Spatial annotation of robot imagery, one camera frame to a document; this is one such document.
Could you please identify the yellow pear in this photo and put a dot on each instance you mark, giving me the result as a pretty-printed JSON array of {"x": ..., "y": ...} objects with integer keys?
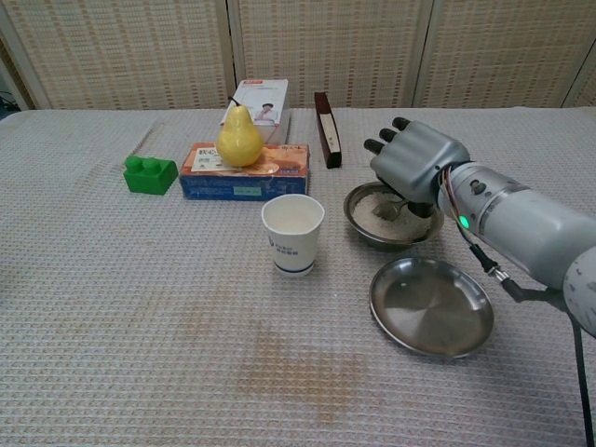
[{"x": 239, "y": 139}]

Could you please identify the orange and blue carton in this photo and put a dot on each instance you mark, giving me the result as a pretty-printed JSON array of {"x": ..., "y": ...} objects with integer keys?
[{"x": 209, "y": 188}]

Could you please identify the steel plate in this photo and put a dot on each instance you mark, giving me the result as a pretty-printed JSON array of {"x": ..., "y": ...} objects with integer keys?
[{"x": 433, "y": 312}]

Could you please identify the white lamp box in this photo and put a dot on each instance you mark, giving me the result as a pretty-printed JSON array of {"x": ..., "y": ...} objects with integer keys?
[{"x": 270, "y": 93}]

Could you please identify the metal spoon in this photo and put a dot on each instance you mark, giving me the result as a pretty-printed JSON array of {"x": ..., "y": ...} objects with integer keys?
[{"x": 386, "y": 213}]

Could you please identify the beige waffle tablecloth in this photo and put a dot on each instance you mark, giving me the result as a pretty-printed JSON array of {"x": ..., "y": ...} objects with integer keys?
[{"x": 139, "y": 326}]

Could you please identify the white rice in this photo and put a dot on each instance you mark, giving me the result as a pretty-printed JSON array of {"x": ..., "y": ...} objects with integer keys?
[{"x": 400, "y": 230}]

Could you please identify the white paper cup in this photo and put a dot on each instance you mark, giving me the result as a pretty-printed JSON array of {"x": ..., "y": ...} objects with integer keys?
[{"x": 293, "y": 251}]

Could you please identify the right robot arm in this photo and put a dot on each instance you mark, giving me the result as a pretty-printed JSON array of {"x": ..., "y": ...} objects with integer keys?
[{"x": 512, "y": 219}]

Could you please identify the green toy brick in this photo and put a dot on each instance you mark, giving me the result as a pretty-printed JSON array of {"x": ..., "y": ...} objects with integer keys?
[{"x": 149, "y": 181}]

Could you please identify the steel bowl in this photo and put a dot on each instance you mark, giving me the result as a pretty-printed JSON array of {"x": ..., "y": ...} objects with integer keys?
[{"x": 372, "y": 239}]

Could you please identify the woven bamboo screen panel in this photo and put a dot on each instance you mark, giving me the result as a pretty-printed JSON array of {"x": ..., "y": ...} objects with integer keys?
[
  {"x": 335, "y": 46},
  {"x": 589, "y": 93},
  {"x": 116, "y": 46},
  {"x": 503, "y": 46}
]

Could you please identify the dark red long box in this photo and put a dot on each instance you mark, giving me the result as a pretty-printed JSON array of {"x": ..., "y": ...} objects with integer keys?
[{"x": 333, "y": 160}]

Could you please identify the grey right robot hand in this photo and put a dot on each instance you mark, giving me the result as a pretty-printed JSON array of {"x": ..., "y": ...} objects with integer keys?
[{"x": 414, "y": 163}]

